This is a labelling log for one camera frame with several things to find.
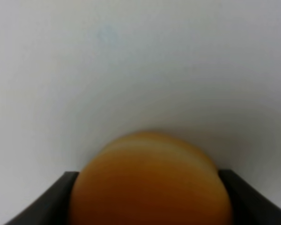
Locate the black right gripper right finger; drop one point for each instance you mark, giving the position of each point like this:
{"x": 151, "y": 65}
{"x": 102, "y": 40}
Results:
{"x": 249, "y": 206}

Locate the red yellow peach half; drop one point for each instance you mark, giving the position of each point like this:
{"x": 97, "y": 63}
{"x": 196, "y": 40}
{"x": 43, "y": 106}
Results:
{"x": 150, "y": 179}

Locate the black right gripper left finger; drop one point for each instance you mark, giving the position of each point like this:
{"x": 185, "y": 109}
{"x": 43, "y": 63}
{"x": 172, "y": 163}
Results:
{"x": 52, "y": 207}

